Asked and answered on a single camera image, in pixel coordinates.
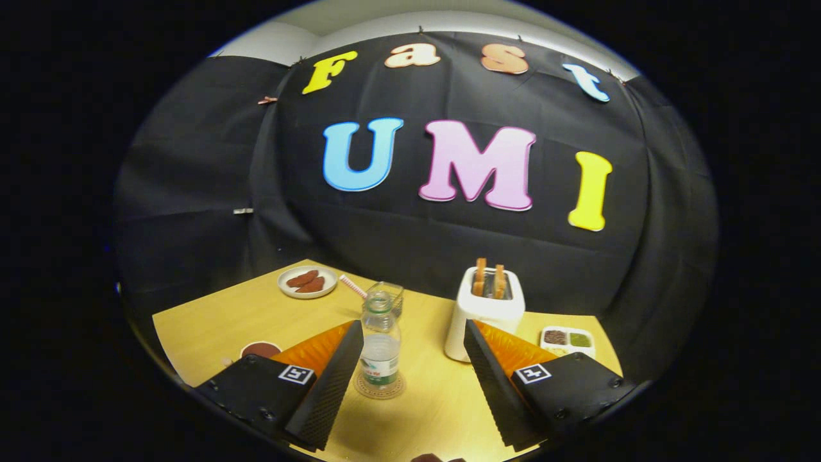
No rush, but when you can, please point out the wooden table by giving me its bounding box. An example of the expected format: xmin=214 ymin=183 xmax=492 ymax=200
xmin=152 ymin=259 xmax=624 ymax=462

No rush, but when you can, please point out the white toaster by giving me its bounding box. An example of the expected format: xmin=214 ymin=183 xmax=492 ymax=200
xmin=444 ymin=266 xmax=526 ymax=363

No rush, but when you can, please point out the wire mesh basket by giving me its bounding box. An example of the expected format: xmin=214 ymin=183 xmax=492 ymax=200
xmin=366 ymin=281 xmax=405 ymax=319

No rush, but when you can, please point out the white round plate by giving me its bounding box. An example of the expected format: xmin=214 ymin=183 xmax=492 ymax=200
xmin=277 ymin=265 xmax=339 ymax=300

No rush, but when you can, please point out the clear plastic juice bottle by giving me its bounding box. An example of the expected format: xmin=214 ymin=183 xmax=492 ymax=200
xmin=359 ymin=290 xmax=403 ymax=392

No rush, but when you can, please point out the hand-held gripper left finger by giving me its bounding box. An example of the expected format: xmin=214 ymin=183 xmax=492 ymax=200
xmin=194 ymin=320 xmax=364 ymax=452

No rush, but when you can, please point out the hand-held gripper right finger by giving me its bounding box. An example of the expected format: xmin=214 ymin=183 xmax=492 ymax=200
xmin=463 ymin=319 xmax=637 ymax=452

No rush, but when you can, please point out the white condiment tray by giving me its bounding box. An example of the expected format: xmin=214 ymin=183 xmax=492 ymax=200
xmin=540 ymin=325 xmax=597 ymax=360

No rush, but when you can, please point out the cream cup with wooden handle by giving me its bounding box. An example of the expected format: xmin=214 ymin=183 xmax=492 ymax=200
xmin=221 ymin=341 xmax=284 ymax=367

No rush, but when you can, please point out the round cork coaster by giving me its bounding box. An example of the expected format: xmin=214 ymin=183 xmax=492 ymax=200
xmin=353 ymin=371 xmax=407 ymax=400

